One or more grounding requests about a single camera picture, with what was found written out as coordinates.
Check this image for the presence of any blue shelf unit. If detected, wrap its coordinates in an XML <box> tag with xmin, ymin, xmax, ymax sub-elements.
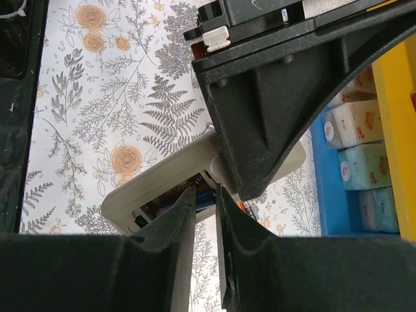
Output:
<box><xmin>311</xmin><ymin>36</ymin><xmax>415</xmax><ymax>241</ymax></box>

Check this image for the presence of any small boxes row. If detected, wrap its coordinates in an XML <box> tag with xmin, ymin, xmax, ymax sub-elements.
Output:
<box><xmin>322</xmin><ymin>66</ymin><xmax>399</xmax><ymax>234</ymax></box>

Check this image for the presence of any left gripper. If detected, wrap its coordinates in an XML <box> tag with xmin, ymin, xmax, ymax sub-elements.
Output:
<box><xmin>183</xmin><ymin>1</ymin><xmax>415</xmax><ymax>197</ymax></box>

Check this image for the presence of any red orange battery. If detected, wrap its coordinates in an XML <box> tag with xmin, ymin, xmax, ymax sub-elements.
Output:
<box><xmin>237</xmin><ymin>201</ymin><xmax>256</xmax><ymax>219</ymax></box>

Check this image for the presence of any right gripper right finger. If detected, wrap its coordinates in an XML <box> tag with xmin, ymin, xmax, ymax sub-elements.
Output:
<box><xmin>216</xmin><ymin>187</ymin><xmax>415</xmax><ymax>311</ymax></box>

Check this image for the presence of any floral table mat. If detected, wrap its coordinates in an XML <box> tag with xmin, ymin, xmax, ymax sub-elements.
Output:
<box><xmin>19</xmin><ymin>0</ymin><xmax>322</xmax><ymax>312</ymax></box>

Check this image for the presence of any purple blue battery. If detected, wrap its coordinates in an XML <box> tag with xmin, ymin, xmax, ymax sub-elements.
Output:
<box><xmin>196</xmin><ymin>188</ymin><xmax>216</xmax><ymax>212</ymax></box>

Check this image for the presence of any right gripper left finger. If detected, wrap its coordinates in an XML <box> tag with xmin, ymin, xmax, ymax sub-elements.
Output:
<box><xmin>1</xmin><ymin>187</ymin><xmax>196</xmax><ymax>311</ymax></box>

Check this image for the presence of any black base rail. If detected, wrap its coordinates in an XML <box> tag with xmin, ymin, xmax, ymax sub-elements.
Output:
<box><xmin>1</xmin><ymin>1</ymin><xmax>49</xmax><ymax>233</ymax></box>

